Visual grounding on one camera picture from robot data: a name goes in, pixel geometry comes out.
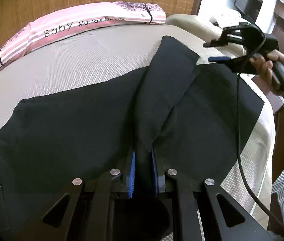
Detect pink striped Baby pillow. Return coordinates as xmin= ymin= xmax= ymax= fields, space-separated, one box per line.
xmin=0 ymin=1 xmax=166 ymax=71

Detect beige woven bed mat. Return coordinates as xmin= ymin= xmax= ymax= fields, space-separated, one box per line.
xmin=0 ymin=23 xmax=277 ymax=241

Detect person's right hand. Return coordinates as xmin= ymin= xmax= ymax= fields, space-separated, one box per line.
xmin=250 ymin=50 xmax=284 ymax=95

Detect beige blanket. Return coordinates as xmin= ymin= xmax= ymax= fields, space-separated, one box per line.
xmin=165 ymin=14 xmax=245 ymax=58

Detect black denim pants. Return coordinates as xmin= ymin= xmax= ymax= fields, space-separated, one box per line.
xmin=0 ymin=36 xmax=264 ymax=240

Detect dark wooden furniture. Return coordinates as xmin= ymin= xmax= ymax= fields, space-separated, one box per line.
xmin=233 ymin=0 xmax=284 ymax=231

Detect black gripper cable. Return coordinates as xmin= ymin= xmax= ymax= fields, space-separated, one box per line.
xmin=235 ymin=33 xmax=284 ymax=236

